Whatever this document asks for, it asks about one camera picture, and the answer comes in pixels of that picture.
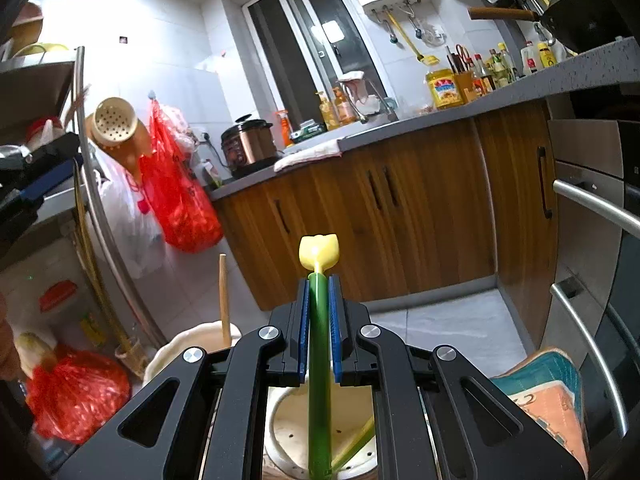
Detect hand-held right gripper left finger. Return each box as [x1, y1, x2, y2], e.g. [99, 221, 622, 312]
[55, 279, 310, 480]

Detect wooden kitchen cabinets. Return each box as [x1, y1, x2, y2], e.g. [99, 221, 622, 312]
[209, 99, 562, 352]

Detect white bottle with yellow label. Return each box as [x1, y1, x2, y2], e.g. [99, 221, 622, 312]
[537, 41, 559, 69]

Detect yellow detergent bottle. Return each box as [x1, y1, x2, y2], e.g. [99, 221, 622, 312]
[314, 90, 335, 131]

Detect glass sliding door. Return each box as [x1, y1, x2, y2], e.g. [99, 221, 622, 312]
[242, 0, 387, 127]

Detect yellow knife block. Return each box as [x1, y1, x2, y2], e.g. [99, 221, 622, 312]
[446, 44, 484, 104]

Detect stainless steel oven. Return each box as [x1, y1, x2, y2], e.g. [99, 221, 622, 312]
[539, 89, 640, 463]

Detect white jug with red cap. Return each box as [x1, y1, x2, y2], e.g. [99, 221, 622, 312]
[0, 249, 117, 361]

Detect orange detergent bottle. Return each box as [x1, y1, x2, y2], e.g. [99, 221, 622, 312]
[332, 87, 356, 126]

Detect red mesh bag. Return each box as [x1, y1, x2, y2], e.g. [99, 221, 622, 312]
[25, 349, 132, 444]

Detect orange spray bottle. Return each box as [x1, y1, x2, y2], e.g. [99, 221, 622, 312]
[273, 108, 294, 149]

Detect white plastic bag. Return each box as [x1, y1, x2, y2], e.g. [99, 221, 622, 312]
[94, 149, 167, 279]

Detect metal kitchen faucet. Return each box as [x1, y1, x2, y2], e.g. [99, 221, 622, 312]
[337, 77, 397, 124]

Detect cream ceramic utensil holder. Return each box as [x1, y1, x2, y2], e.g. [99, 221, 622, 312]
[262, 385, 379, 480]
[144, 322, 244, 387]

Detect wooden chopstick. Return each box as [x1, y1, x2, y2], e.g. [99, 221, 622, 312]
[218, 254, 233, 347]

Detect red plastic bag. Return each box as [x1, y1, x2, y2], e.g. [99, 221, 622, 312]
[139, 102, 224, 254]

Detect green packet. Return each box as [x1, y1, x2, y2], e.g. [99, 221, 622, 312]
[289, 120, 326, 142]

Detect printed mat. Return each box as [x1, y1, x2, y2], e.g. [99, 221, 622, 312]
[489, 347, 592, 480]

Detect beige perforated ladle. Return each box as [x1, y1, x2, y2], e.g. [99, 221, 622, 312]
[84, 97, 152, 177]

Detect white dish cloth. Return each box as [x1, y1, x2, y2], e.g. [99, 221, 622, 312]
[273, 137, 344, 174]

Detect black wok with wooden handle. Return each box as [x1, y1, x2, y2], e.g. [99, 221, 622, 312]
[467, 0, 632, 54]

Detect brown electric rice cooker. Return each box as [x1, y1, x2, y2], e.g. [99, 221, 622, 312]
[220, 115, 281, 177]

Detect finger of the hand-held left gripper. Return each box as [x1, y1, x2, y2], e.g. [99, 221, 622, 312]
[17, 160, 79, 206]
[24, 132, 84, 174]

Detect stainless steel rack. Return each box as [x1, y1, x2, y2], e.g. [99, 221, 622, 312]
[0, 45, 168, 347]

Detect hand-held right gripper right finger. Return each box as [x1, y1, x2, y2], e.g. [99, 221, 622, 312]
[329, 275, 587, 480]

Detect green utensil with yellow tip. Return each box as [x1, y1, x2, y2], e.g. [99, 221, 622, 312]
[298, 233, 341, 480]
[331, 414, 376, 472]

